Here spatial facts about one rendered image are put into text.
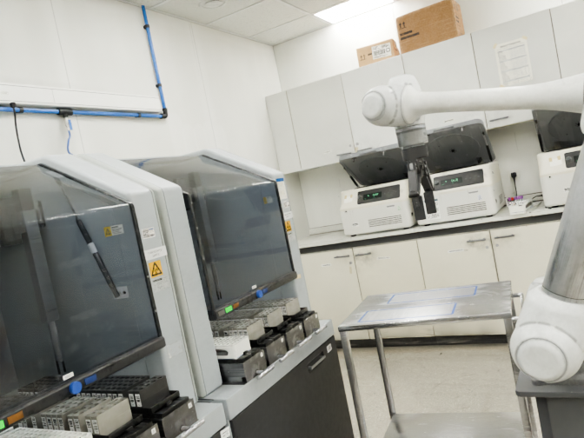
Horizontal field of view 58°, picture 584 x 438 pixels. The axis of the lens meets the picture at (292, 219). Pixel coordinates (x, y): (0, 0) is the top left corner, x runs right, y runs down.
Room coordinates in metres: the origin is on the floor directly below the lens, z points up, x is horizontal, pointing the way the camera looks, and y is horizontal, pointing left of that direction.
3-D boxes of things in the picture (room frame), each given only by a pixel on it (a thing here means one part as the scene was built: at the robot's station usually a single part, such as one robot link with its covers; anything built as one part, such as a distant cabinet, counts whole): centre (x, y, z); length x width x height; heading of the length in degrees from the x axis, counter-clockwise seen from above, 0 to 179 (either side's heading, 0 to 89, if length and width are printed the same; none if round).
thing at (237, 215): (2.17, 0.40, 1.28); 0.61 x 0.51 x 0.63; 151
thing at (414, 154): (1.58, -0.40, 1.36); 0.08 x 0.07 x 0.09; 151
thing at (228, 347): (1.90, 0.39, 0.83); 0.30 x 0.10 x 0.06; 61
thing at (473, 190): (3.95, -1.28, 1.24); 0.62 x 0.56 x 0.69; 151
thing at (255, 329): (1.98, 0.23, 0.85); 0.12 x 0.02 x 0.06; 151
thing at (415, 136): (1.58, -0.40, 1.43); 0.09 x 0.09 x 0.06
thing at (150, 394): (1.50, 0.50, 0.85); 0.12 x 0.02 x 0.06; 151
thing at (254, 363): (1.97, 0.51, 0.78); 0.73 x 0.14 x 0.09; 61
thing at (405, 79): (1.57, -0.39, 1.54); 0.13 x 0.11 x 0.16; 145
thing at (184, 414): (1.61, 0.70, 0.78); 0.73 x 0.14 x 0.09; 61
